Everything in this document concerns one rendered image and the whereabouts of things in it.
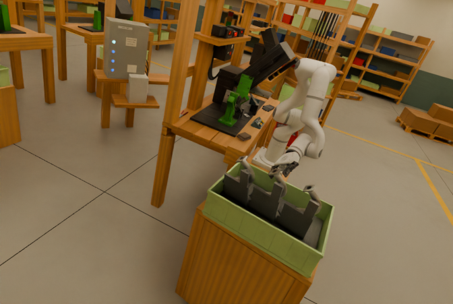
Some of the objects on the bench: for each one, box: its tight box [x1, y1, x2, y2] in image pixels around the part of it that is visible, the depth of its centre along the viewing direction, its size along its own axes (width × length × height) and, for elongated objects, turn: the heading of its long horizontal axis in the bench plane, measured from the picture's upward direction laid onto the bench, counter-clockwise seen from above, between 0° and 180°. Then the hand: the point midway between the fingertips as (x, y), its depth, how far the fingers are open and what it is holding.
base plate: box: [189, 96, 266, 138], centre depth 266 cm, size 42×110×2 cm, turn 134°
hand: (278, 174), depth 127 cm, fingers open, 8 cm apart
